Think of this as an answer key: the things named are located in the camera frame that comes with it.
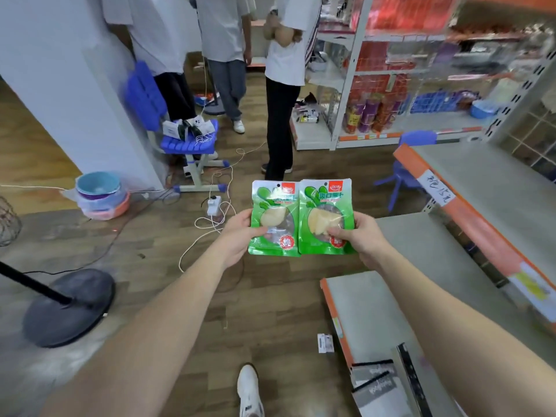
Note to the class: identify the black standing fan base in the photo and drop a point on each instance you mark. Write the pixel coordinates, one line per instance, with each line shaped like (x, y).
(69, 308)

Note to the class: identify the person's left thumb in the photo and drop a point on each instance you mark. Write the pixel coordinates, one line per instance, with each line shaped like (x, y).
(257, 231)

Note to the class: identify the white power strip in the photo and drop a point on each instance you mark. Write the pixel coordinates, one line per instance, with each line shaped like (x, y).
(213, 205)

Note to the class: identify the black metal strip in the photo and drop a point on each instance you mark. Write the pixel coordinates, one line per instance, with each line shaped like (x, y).
(412, 382)

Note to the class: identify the grey orange-edged shelf unit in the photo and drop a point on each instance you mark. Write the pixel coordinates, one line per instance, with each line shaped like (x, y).
(478, 238)

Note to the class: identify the white handwritten paper label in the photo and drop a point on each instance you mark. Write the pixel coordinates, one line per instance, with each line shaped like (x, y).
(435, 188)

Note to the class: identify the yellow shelf price tag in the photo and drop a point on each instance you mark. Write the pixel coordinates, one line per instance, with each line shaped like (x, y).
(532, 285)

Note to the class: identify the stack of plastic basins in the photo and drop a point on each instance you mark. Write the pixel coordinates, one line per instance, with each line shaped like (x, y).
(100, 195)

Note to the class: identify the person's white shoe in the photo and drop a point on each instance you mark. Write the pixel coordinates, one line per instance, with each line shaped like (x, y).
(249, 393)

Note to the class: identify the green snack packet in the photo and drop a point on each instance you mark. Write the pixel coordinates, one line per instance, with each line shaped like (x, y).
(276, 199)
(323, 197)

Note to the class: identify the person's right forearm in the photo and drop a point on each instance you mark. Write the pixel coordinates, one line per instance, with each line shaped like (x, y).
(460, 338)

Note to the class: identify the row of blue packets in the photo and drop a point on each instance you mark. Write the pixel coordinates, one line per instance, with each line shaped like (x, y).
(436, 102)

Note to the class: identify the small blue child chair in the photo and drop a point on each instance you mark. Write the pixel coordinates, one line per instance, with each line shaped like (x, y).
(410, 169)

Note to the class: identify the person's right thumb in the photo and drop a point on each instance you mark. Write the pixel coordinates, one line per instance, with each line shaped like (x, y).
(341, 233)

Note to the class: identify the blue plastic chair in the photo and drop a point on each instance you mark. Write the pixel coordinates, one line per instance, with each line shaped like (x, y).
(145, 97)

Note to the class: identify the person's left hand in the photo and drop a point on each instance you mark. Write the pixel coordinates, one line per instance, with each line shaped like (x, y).
(234, 241)

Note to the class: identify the person's right hand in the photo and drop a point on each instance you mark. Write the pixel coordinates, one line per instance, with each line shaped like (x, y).
(367, 243)

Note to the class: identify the white boxes and devices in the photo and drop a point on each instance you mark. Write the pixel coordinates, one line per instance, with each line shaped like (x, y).
(189, 128)

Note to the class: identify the person's left forearm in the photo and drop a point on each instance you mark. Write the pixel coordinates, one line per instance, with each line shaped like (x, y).
(143, 343)

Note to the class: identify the small white card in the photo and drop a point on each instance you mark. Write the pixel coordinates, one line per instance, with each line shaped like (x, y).
(325, 343)

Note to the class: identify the blue plastic basket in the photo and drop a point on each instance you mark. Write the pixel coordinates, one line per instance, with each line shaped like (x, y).
(483, 110)

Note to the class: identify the white store shelf unit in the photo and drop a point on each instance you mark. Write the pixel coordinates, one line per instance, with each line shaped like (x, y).
(391, 65)

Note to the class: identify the grey black notebook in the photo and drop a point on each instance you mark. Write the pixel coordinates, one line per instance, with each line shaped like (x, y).
(382, 399)

